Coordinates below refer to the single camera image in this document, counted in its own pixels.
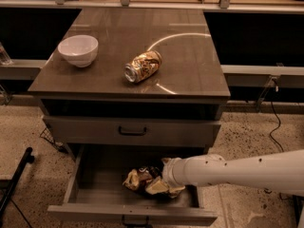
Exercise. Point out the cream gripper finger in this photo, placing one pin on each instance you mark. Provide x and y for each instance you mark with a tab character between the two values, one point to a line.
156	186

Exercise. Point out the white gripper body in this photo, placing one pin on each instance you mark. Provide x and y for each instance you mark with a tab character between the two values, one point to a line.
168	172

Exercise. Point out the brown chip bag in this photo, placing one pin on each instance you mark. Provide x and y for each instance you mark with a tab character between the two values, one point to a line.
137	179

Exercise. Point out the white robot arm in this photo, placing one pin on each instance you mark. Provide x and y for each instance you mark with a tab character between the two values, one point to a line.
281	172

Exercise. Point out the open grey middle drawer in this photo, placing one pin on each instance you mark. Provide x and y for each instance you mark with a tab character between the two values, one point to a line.
95	191

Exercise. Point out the closed grey top drawer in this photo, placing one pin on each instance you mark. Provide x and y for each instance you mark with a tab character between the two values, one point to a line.
179	133

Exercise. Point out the grey drawer cabinet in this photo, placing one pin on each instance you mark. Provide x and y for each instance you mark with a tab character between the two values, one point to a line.
155	89

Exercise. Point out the crushed gold soda can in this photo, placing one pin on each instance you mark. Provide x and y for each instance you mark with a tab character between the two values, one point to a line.
143	66

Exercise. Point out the white ceramic bowl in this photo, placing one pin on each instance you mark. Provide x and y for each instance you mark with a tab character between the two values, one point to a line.
79	50

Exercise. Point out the black left stand leg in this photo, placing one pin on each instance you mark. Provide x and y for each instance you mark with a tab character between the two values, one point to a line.
8	186

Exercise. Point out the clear glass at left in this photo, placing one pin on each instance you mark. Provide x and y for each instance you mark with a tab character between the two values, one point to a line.
5	60

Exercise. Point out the black middle drawer handle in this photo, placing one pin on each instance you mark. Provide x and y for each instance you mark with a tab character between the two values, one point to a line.
136	222

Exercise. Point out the black drawer handle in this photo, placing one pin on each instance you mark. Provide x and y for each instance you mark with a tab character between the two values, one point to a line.
126	132
136	222

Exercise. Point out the black top drawer handle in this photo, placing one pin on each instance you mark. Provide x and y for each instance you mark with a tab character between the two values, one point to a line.
126	132

